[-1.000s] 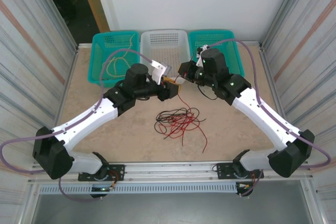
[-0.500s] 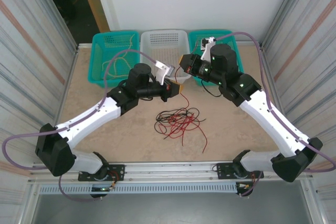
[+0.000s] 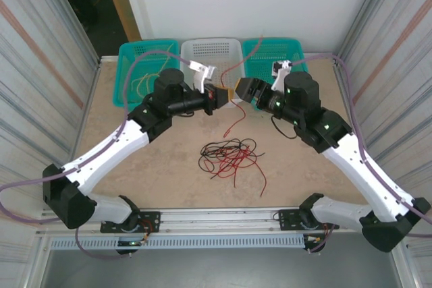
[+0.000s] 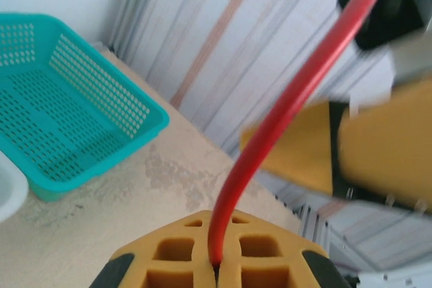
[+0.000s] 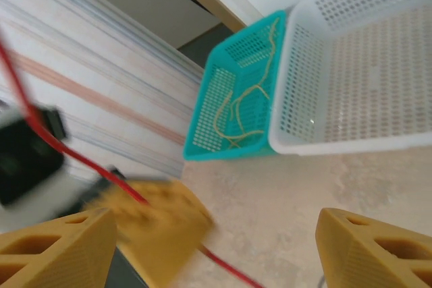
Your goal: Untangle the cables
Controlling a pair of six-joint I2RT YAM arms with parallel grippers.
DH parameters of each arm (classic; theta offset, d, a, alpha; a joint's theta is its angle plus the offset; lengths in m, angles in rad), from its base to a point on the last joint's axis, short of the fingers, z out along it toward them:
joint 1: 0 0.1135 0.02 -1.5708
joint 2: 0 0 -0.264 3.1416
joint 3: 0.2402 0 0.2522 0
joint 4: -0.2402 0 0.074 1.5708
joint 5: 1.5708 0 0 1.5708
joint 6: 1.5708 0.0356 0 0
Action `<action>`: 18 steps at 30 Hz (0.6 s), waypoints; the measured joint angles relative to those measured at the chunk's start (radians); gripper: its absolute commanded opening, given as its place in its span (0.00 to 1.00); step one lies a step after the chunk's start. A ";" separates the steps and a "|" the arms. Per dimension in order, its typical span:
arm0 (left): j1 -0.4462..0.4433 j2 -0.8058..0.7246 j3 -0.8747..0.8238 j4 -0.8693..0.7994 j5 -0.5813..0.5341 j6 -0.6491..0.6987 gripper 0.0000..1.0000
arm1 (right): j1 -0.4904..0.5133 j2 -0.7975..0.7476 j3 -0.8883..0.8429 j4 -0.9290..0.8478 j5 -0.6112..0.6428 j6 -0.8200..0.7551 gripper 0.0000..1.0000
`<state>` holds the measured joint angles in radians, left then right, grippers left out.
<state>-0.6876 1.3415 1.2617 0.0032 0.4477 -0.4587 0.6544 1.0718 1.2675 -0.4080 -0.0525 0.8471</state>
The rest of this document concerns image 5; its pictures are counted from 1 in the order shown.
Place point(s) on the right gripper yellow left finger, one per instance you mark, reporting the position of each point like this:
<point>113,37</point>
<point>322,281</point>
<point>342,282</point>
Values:
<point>84,251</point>

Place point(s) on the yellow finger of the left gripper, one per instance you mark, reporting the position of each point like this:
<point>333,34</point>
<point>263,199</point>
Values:
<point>162,230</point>

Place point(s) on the white plastic basket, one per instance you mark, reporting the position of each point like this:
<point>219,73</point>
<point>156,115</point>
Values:
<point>337,146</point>

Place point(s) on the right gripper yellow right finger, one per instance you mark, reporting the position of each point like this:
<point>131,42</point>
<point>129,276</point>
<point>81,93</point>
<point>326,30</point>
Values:
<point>344,257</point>

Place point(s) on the teal plastic basket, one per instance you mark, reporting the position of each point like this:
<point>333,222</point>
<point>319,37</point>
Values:
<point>236,154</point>

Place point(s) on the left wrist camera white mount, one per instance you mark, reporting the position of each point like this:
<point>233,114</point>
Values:
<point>50,200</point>

